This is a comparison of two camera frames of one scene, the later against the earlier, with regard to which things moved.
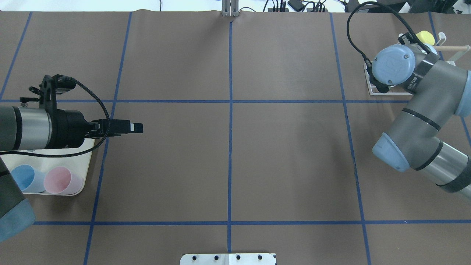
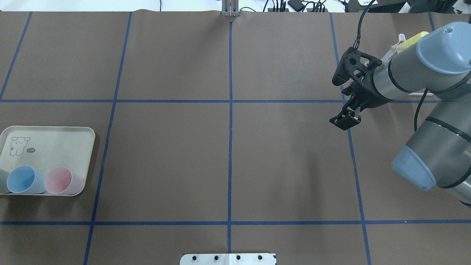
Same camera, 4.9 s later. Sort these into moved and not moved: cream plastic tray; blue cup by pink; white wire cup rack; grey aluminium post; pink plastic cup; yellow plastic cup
Moved: white wire cup rack; yellow plastic cup
Not moved: pink plastic cup; grey aluminium post; cream plastic tray; blue cup by pink
